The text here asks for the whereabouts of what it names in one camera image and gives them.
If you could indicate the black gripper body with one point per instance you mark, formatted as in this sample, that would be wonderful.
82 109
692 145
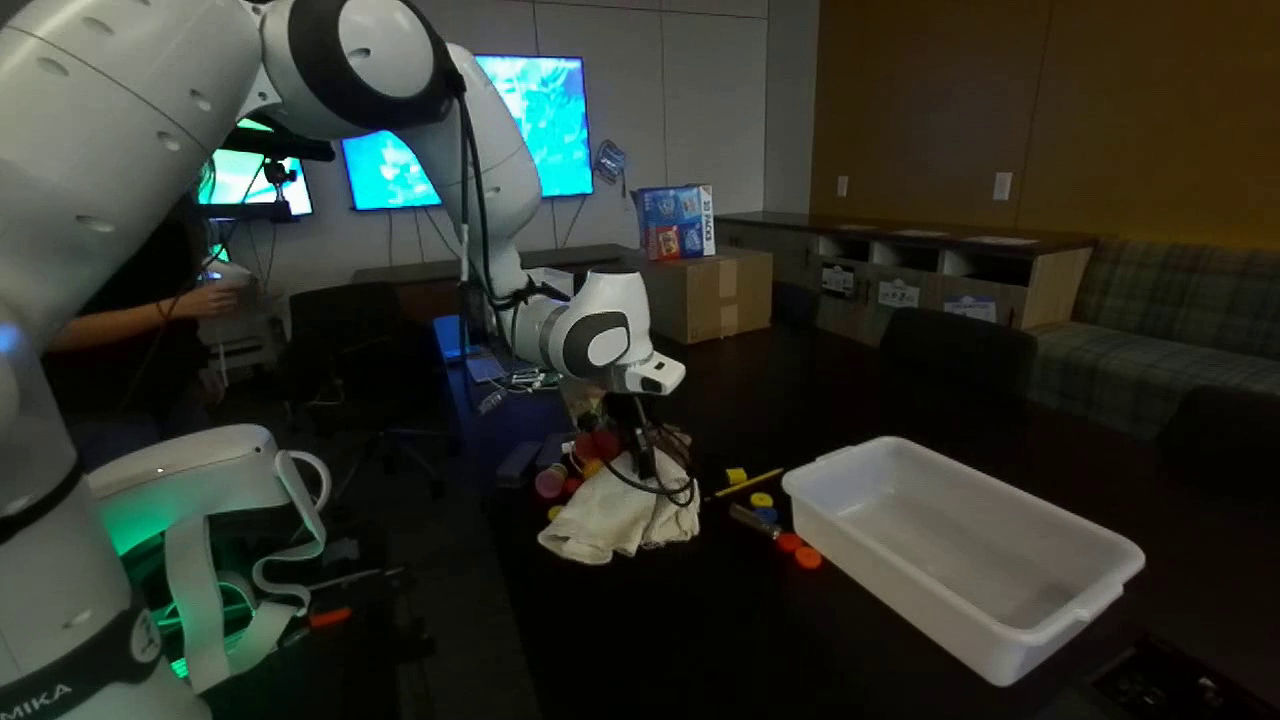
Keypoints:
626 417

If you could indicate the orange round toy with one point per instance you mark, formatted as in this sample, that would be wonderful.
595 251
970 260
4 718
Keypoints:
597 450

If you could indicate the white terry cloth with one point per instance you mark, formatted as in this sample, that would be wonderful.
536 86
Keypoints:
607 527

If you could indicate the yellow toy disc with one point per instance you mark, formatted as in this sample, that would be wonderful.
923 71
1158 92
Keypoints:
763 503
739 479

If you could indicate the red round toy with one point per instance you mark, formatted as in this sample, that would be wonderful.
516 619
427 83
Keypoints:
553 482

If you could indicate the yellow wooden stick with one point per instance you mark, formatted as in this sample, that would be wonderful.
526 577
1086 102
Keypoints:
749 482

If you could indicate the white VR controller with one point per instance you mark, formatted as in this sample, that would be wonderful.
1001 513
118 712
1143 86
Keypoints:
224 266

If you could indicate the operator bare forearm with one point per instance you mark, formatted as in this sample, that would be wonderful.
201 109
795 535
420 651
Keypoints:
113 325

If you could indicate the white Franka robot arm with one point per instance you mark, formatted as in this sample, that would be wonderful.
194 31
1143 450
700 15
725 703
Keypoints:
82 161

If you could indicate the operator hand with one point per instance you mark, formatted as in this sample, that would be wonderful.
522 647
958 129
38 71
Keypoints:
211 300

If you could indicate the cardboard box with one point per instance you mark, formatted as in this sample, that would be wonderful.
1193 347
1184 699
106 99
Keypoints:
720 299

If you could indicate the blue printed package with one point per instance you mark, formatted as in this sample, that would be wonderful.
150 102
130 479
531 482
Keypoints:
673 220

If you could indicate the black chair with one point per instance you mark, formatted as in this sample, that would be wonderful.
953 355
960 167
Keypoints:
1225 442
353 355
953 360

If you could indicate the white plastic bin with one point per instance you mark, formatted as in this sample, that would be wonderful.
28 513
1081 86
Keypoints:
967 553

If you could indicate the wooden shelf cabinet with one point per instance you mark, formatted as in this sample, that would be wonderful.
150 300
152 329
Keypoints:
1053 284

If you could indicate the white VR headset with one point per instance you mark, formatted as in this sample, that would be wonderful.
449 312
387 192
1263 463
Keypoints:
201 474

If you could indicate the plaid sofa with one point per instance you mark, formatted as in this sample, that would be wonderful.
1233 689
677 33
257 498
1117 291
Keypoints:
1162 332

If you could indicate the wall screen with blue map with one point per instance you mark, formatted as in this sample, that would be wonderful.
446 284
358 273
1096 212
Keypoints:
546 121

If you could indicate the white wall outlet plate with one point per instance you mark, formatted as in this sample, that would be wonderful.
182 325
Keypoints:
843 191
1001 191

